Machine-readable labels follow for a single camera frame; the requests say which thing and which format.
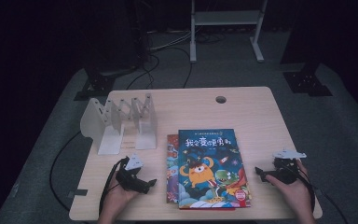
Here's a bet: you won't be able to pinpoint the white metal table frame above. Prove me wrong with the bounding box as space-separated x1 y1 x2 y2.
189 0 269 63

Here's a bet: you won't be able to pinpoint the person's left hand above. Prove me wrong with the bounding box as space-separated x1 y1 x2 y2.
102 175 140 216

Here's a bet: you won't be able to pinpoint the person's right hand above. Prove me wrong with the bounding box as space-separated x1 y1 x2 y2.
265 160 315 216

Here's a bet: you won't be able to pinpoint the colourful animals picture book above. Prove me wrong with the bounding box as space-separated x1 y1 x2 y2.
166 133 181 204

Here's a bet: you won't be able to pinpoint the black floor cable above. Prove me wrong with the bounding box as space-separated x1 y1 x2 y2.
125 46 161 91
167 46 194 90

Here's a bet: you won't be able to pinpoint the white expandable book rack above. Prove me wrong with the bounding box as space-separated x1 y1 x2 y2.
79 92 158 156

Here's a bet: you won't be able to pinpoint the black stand with base plate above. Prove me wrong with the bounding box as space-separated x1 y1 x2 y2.
74 0 147 102
280 0 334 98

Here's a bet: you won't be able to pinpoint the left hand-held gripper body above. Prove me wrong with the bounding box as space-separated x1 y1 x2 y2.
115 152 147 191

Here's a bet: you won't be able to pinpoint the black tape strip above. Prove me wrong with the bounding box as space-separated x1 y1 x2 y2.
68 189 89 198

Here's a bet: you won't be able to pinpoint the white floor cables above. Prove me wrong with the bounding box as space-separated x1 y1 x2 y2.
148 29 194 52

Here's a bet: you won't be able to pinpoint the blue monster picture book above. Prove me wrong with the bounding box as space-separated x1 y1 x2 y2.
177 128 252 210

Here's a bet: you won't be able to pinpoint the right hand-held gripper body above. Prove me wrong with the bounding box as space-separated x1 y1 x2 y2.
268 148 308 185

